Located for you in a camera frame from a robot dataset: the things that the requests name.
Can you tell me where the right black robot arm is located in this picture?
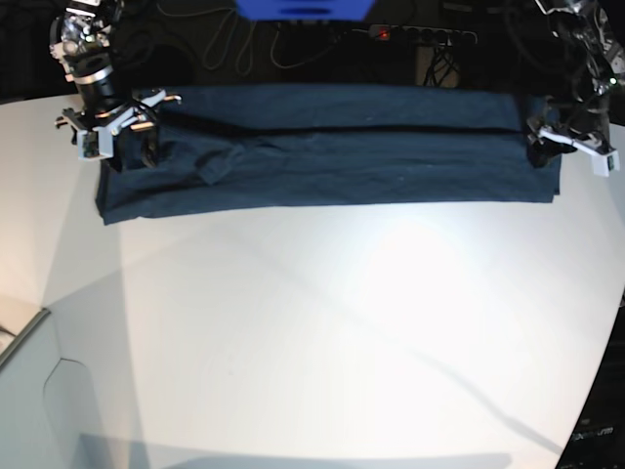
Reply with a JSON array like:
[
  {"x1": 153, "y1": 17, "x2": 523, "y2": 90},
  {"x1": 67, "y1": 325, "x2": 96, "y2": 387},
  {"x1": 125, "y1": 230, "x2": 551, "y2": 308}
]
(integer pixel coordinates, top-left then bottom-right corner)
[{"x1": 49, "y1": 1, "x2": 182, "y2": 172}]

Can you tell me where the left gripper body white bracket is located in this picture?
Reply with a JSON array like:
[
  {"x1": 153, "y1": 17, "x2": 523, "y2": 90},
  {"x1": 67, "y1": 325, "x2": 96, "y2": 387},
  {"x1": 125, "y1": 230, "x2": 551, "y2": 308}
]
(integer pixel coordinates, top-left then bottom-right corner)
[{"x1": 526, "y1": 116, "x2": 620, "y2": 177}]

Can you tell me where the black power strip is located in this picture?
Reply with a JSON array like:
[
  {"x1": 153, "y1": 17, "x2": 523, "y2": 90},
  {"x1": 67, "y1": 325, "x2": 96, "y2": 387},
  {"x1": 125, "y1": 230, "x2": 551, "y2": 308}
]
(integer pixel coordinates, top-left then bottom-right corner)
[{"x1": 367, "y1": 24, "x2": 479, "y2": 47}]

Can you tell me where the grey looped cable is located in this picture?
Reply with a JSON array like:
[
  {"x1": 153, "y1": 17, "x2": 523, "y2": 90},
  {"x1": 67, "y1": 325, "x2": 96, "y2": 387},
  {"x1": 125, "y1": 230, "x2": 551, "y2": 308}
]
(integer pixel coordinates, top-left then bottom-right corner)
[{"x1": 201, "y1": 21, "x2": 313, "y2": 77}]

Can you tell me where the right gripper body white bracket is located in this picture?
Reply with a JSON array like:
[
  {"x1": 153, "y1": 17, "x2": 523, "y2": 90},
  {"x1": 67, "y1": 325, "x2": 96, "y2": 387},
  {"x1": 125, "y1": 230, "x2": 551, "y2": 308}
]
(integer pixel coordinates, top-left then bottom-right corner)
[{"x1": 55, "y1": 89, "x2": 182, "y2": 161}]

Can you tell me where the dark blue t-shirt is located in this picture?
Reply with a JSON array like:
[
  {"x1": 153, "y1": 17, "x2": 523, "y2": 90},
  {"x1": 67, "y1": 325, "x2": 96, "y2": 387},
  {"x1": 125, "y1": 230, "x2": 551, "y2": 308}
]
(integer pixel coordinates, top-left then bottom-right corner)
[{"x1": 95, "y1": 84, "x2": 561, "y2": 225}]

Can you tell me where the blue plastic box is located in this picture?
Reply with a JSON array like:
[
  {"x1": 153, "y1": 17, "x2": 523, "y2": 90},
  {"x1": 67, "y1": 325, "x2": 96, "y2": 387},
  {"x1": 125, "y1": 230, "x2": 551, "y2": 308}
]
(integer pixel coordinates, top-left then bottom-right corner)
[{"x1": 234, "y1": 0, "x2": 375, "y2": 21}]

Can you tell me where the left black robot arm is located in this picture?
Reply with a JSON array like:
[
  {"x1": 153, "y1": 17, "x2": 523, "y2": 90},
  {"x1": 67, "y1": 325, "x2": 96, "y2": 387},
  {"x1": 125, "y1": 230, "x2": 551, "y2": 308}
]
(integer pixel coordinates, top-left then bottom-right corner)
[{"x1": 526, "y1": 1, "x2": 624, "y2": 177}]

